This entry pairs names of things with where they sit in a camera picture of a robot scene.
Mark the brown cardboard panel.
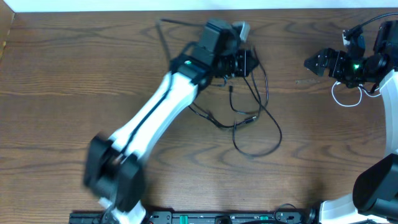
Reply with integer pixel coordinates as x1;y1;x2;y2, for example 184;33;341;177
0;0;15;58

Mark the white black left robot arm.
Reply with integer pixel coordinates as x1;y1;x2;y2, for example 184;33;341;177
83;19;250;223

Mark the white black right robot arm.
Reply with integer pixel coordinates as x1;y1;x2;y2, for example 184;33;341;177
303;20;397;223

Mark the white USB cable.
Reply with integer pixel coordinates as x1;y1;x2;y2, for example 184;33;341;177
331;80;382;108

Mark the black USB cable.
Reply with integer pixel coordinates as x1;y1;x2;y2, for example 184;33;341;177
188;46;283;158

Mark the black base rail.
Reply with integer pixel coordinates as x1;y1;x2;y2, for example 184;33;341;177
68;209;315;224

